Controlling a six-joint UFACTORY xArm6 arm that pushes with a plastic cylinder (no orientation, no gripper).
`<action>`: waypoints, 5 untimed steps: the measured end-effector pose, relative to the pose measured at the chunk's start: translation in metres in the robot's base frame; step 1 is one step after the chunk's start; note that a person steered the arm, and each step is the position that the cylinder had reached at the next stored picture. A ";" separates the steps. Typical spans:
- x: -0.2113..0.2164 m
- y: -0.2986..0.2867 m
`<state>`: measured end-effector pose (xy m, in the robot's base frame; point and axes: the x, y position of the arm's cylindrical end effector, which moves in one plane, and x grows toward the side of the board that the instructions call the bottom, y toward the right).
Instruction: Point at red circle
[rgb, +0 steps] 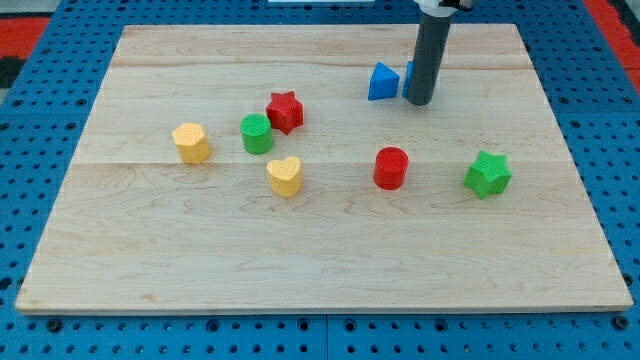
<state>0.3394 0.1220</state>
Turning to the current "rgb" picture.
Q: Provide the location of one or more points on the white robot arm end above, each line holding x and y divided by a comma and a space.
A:
444, 8

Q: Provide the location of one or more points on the yellow heart block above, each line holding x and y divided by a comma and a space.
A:
285, 176

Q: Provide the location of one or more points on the red cylinder block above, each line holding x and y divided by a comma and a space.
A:
390, 169

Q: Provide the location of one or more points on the red star block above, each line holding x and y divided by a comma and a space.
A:
285, 112

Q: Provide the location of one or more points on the green cylinder block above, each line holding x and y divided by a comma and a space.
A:
256, 134

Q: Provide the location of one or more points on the blue triangle block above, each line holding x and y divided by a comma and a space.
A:
383, 83

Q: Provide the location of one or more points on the blue block behind pointer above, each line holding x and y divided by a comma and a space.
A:
407, 79

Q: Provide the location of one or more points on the yellow hexagon block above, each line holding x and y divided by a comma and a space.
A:
191, 142

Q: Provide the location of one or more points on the green star block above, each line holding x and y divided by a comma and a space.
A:
489, 174

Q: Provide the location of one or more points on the grey cylindrical pointer tool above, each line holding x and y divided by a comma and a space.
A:
429, 49

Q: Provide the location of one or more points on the light wooden board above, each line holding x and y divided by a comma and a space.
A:
136, 231

